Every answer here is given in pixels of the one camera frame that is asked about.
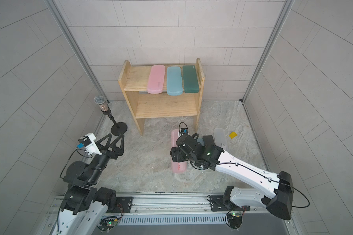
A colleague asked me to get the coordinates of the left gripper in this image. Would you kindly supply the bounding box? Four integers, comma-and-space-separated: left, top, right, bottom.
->
87, 133, 125, 185

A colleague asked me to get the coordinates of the pink pencil case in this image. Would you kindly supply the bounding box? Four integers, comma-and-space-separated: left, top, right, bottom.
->
171, 129, 187, 173
147, 65, 166, 94

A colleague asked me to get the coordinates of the clear frosted pencil case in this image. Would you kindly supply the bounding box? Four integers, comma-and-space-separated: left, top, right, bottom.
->
213, 128, 227, 150

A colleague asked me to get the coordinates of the large light blue pencil case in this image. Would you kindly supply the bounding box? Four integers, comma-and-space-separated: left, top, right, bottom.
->
166, 67, 183, 96

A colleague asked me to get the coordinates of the dark green pencil case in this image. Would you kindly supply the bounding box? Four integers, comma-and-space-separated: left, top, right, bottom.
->
182, 65, 200, 94

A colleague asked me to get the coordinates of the small teal pencil case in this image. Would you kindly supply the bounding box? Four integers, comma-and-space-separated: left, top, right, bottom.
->
197, 137, 205, 146

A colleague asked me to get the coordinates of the black pencil case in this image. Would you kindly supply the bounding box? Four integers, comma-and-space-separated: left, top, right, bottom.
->
203, 135, 215, 146

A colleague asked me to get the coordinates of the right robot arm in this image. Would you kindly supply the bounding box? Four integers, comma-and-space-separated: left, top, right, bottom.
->
170, 133, 297, 220

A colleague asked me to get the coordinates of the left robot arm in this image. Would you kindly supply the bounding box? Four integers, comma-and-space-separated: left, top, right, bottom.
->
52, 133, 125, 235

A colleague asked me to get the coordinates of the wooden two-tier shelf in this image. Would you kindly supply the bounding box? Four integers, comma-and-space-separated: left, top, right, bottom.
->
118, 58, 205, 136

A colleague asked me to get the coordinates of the microphone on black stand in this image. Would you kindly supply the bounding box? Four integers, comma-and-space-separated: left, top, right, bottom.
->
94, 96, 127, 136

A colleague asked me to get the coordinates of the yellow block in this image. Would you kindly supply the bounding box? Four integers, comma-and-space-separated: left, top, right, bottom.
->
229, 132, 238, 139

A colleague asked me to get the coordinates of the left circuit board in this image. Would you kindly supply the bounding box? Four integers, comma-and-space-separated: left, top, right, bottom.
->
97, 216, 119, 233

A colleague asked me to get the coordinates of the circuit board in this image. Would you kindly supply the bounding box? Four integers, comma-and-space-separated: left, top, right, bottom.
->
97, 216, 119, 233
224, 211, 243, 230

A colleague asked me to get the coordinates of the right circuit board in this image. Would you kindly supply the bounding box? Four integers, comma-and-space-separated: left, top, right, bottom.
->
224, 211, 243, 230

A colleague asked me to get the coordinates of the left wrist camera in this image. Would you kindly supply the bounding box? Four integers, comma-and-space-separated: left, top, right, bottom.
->
76, 133, 102, 156

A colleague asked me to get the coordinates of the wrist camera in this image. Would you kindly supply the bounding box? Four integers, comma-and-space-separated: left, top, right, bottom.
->
76, 133, 102, 156
179, 127, 189, 135

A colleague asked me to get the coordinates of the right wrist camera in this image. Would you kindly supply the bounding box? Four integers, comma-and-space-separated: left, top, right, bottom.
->
179, 127, 189, 135

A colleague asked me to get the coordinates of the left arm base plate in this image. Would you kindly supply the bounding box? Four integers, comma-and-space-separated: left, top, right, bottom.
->
107, 197, 133, 213

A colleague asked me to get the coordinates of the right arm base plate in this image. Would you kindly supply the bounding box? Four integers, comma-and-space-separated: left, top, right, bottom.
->
206, 195, 251, 212

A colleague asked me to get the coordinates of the aluminium rail frame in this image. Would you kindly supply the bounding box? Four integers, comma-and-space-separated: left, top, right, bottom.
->
38, 190, 301, 235

